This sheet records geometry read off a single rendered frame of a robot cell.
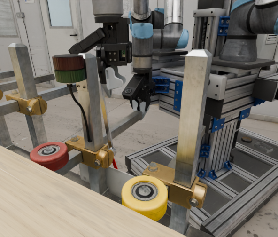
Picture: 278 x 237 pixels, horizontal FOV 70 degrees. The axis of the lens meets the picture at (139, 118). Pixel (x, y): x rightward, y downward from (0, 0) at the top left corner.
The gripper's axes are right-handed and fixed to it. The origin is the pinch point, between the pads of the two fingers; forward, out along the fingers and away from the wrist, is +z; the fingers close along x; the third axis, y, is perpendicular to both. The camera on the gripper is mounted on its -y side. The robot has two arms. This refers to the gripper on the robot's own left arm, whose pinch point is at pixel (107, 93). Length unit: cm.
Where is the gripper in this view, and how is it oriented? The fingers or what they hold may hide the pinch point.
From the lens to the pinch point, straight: 60.0
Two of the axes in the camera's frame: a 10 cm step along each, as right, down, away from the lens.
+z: 0.1, 9.1, 4.1
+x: 1.7, -4.1, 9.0
